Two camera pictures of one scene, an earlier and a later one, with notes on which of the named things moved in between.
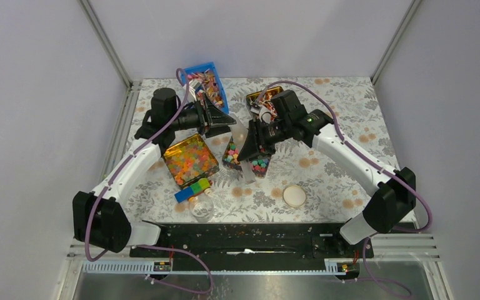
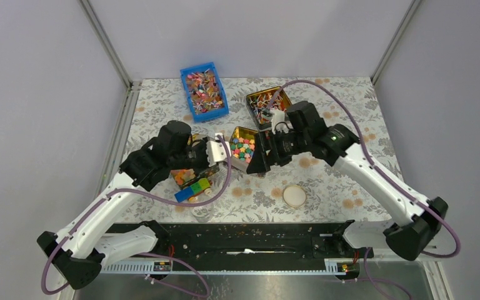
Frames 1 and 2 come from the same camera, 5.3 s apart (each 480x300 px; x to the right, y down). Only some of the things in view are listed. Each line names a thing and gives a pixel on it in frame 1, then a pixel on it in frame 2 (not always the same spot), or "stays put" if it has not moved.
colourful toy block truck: (189, 193) stays put
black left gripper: (212, 121) → (205, 144)
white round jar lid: (294, 196) stays put
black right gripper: (257, 143) → (260, 162)
